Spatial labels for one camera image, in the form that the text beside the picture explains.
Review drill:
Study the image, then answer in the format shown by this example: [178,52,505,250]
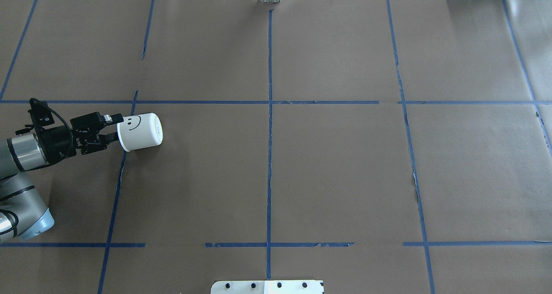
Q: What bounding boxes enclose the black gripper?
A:
[70,113,124,155]

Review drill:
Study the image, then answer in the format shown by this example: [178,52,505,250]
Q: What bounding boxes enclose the white smiley face mug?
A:
[116,113,163,152]

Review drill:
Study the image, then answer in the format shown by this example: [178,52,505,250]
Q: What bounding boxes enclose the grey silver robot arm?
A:
[0,108,124,243]

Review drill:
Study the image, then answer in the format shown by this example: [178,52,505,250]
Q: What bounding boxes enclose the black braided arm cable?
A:
[41,104,74,133]

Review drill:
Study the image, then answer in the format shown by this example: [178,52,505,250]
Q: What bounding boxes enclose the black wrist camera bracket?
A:
[29,98,55,134]

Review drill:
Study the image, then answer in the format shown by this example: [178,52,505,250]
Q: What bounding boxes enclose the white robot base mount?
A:
[210,280,325,294]

